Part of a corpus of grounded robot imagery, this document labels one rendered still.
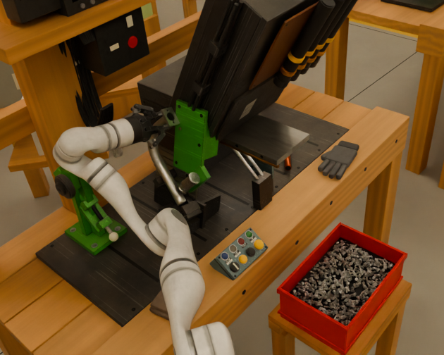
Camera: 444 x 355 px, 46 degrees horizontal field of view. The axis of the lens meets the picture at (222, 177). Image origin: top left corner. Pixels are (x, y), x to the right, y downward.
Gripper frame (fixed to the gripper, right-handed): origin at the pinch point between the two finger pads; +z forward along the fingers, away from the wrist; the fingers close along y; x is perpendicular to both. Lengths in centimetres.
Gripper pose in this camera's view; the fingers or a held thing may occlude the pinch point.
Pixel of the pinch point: (163, 120)
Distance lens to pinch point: 153.9
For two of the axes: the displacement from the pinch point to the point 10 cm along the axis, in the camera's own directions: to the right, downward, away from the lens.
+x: -6.0, 3.4, 7.3
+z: 6.7, -2.9, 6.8
